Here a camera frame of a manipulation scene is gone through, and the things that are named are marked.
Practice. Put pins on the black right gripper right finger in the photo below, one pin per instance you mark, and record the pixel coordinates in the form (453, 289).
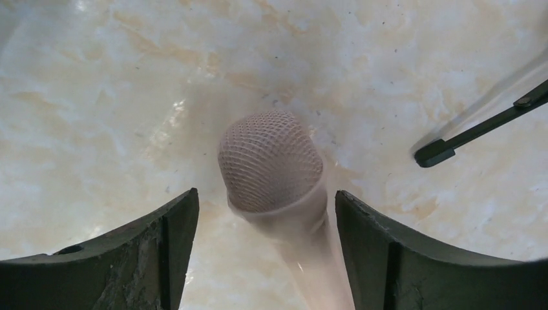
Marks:
(392, 266)

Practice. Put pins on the beige microphone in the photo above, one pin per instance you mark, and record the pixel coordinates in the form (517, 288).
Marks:
(276, 180)

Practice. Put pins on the shock mount tripod stand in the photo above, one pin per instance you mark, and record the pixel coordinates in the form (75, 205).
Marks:
(441, 150)

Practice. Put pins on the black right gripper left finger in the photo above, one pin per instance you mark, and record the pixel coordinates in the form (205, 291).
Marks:
(140, 265)

